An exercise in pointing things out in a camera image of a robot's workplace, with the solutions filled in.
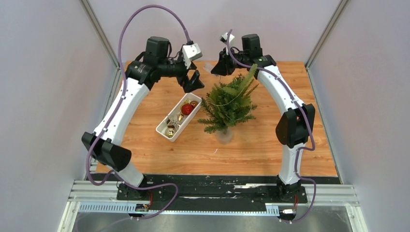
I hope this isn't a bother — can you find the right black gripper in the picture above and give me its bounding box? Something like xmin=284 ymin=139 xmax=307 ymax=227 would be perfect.
xmin=212 ymin=47 xmax=249 ymax=76

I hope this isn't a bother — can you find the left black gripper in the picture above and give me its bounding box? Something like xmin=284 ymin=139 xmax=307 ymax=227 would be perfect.
xmin=159 ymin=53 xmax=205 ymax=93

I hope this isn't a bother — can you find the clear battery box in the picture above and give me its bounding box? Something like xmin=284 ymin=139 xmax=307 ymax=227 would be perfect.
xmin=203 ymin=62 xmax=214 ymax=73

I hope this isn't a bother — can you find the small green christmas tree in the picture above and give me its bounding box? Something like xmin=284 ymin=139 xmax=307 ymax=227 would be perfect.
xmin=197 ymin=64 xmax=258 ymax=144

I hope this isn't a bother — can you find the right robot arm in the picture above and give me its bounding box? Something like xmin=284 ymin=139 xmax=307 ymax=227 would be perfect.
xmin=211 ymin=32 xmax=316 ymax=202

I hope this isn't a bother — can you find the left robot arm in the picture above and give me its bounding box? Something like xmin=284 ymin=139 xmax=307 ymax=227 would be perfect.
xmin=81 ymin=36 xmax=204 ymax=200

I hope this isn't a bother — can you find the bronze ball ornament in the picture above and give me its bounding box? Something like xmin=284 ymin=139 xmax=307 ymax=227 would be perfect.
xmin=190 ymin=101 xmax=198 ymax=108

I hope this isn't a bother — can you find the red glitter ball ornament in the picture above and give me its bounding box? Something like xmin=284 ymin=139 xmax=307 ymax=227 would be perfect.
xmin=180 ymin=103 xmax=194 ymax=116

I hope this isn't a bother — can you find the silver star ornament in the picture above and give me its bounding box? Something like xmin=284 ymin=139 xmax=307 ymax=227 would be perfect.
xmin=166 ymin=116 xmax=181 ymax=130

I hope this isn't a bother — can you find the white ornament tray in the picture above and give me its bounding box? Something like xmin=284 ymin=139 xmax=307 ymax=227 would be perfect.
xmin=156 ymin=93 xmax=202 ymax=142

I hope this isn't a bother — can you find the gold ball ornament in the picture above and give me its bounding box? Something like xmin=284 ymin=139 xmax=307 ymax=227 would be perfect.
xmin=164 ymin=128 xmax=176 ymax=138

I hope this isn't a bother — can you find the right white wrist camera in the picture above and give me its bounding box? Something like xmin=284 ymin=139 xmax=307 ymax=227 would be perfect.
xmin=220 ymin=32 xmax=235 ymax=47

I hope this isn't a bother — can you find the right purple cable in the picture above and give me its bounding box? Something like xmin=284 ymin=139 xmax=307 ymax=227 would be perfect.
xmin=225 ymin=29 xmax=318 ymax=224

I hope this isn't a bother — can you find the purple cable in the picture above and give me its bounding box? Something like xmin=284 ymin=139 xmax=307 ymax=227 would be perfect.
xmin=225 ymin=29 xmax=318 ymax=224
xmin=84 ymin=4 xmax=194 ymax=221

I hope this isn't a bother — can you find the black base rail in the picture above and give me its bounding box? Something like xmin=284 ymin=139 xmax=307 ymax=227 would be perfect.
xmin=116 ymin=174 xmax=308 ymax=212

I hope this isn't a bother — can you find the left aluminium frame post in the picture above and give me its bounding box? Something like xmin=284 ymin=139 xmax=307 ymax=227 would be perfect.
xmin=79 ymin=0 xmax=119 ymax=69

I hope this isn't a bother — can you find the aluminium frame post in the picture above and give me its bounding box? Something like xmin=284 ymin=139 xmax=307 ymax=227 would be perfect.
xmin=79 ymin=0 xmax=119 ymax=69
xmin=305 ymin=0 xmax=350 ymax=70

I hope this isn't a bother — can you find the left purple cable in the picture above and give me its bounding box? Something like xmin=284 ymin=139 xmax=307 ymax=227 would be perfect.
xmin=84 ymin=4 xmax=194 ymax=221

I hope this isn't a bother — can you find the right aluminium frame post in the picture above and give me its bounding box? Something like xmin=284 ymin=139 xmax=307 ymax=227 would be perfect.
xmin=305 ymin=0 xmax=350 ymax=70

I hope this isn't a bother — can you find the white slotted cable duct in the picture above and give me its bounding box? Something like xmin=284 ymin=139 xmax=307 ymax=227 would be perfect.
xmin=78 ymin=202 xmax=280 ymax=217

